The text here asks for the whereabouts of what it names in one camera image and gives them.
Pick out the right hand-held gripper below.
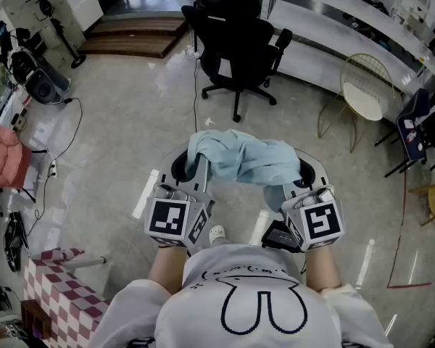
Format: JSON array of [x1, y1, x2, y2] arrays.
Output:
[[281, 149, 346, 253]]

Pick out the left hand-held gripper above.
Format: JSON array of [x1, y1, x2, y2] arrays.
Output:
[[144, 143, 216, 250]]

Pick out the light blue clothes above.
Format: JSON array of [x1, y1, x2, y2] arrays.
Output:
[[186, 128, 302, 213]]

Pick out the black office chair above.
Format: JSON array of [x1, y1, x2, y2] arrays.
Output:
[[181, 0, 294, 123]]

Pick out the person's left forearm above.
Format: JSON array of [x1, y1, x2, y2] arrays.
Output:
[[147, 244, 189, 297]]

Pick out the person's right forearm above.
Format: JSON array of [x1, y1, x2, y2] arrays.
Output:
[[304, 244, 344, 291]]

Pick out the black small monitor device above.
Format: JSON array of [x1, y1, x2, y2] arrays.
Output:
[[260, 219, 300, 254]]

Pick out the person's white clog shoe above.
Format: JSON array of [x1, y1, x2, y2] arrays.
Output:
[[208, 225, 226, 246]]

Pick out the wooden step platform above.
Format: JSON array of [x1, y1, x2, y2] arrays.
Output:
[[78, 16, 189, 59]]

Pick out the person's white printed t-shirt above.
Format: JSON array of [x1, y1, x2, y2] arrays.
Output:
[[88, 244, 394, 348]]

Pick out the black coat stand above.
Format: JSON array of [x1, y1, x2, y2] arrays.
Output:
[[25, 0, 87, 69]]

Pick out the black round backpack device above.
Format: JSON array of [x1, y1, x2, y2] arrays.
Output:
[[12, 49, 65, 104]]

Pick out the pink white checkered box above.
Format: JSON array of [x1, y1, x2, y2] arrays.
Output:
[[23, 246, 112, 348]]

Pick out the small white box device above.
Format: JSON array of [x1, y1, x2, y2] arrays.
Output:
[[9, 112, 27, 132]]

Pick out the pink padded jacket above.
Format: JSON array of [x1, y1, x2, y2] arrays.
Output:
[[0, 120, 33, 190]]

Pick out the black handheld device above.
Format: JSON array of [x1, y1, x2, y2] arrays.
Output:
[[5, 211, 30, 272]]

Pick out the white cabinet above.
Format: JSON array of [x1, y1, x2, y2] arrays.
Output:
[[59, 0, 104, 32]]

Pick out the dark wooden cubby shelf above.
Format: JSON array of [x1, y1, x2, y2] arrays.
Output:
[[20, 301, 51, 340]]

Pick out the thin black floor cable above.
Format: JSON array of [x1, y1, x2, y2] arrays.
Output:
[[191, 57, 199, 132]]

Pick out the gold wire chair white cushion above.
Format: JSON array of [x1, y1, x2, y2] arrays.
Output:
[[317, 52, 396, 154]]

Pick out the black power cable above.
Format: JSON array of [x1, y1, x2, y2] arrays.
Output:
[[23, 96, 84, 239]]

